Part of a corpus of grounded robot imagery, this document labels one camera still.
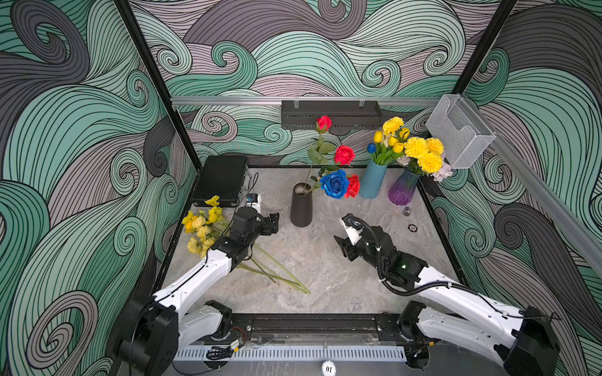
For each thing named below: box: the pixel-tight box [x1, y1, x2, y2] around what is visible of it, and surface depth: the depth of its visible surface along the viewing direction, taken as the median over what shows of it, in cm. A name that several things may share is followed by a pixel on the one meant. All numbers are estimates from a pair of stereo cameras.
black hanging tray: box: [281, 100, 383, 130], surface depth 96 cm
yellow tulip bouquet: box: [366, 115, 411, 166], surface depth 81 cm
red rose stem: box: [303, 115, 361, 199], surface depth 71 cm
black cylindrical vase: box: [290, 181, 314, 228], surface depth 92 cm
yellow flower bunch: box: [236, 244, 311, 295], surface depth 87 cm
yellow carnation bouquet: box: [396, 137, 454, 183], surface depth 78 cm
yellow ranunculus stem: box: [237, 243, 312, 295], surface depth 86 cm
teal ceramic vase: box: [359, 159, 389, 199], surface depth 101 cm
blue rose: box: [319, 169, 349, 199], surface depth 58 cm
